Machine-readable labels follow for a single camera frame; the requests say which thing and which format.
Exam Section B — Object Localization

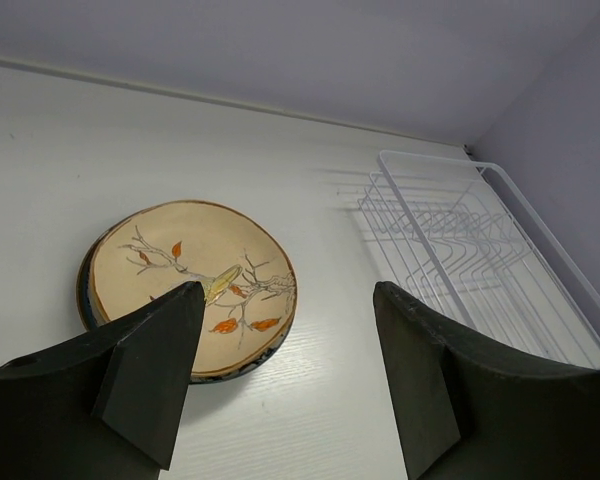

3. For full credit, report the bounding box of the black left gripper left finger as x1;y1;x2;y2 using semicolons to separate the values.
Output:
0;282;204;479

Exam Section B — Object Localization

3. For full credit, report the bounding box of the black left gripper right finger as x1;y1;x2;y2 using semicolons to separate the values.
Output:
373;282;600;479

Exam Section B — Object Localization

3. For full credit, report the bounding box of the beige floral plate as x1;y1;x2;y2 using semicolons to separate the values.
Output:
89;200;298;377

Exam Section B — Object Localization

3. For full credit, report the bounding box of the white blue patterned plate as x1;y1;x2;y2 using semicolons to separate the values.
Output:
76;240;291;385

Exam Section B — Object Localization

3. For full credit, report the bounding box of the white wire dish rack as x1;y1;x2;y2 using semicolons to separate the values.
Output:
357;150;600;368

